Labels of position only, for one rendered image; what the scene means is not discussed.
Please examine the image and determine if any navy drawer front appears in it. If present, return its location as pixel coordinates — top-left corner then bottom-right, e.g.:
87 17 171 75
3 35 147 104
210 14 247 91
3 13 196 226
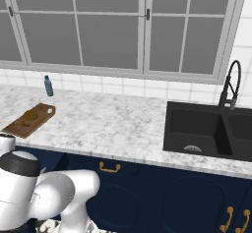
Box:
67 153 252 192

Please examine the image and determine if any brass drawer handle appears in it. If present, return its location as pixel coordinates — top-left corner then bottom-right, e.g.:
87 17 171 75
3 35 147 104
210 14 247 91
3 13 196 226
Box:
98 161 122 174

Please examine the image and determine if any black spring tap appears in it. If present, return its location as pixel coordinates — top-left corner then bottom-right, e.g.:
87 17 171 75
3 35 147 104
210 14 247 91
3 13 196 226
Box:
218 59 242 111

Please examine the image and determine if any green-brown avocado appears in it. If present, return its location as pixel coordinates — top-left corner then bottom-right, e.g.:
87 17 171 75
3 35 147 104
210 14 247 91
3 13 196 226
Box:
22 109 39 127

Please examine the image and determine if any black double sink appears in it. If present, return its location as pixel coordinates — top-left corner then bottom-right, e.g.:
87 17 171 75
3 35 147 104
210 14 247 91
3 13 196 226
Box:
162 100 252 163

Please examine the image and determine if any brass cupboard handle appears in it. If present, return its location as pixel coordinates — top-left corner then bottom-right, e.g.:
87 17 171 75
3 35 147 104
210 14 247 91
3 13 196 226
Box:
234 208 251 233
220 205 234 233

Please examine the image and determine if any black window latch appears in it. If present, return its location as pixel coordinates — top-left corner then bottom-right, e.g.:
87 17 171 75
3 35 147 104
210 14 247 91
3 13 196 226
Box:
7 5 20 18
139 8 152 22

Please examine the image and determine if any brown wooden cutting board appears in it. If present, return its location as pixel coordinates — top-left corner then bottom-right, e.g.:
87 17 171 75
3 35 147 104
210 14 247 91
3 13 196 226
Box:
1 102 56 140

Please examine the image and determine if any blue-green bottle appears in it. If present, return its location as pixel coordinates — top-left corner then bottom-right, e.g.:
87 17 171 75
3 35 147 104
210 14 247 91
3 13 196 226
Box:
43 75 54 97

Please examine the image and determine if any grey-framed window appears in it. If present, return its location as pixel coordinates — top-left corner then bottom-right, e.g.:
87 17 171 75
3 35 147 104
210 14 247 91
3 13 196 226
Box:
0 0 250 86

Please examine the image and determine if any navy cupboard door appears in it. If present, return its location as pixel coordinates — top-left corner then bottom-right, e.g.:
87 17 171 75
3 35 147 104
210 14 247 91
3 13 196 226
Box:
241 184 252 233
86 174 248 233

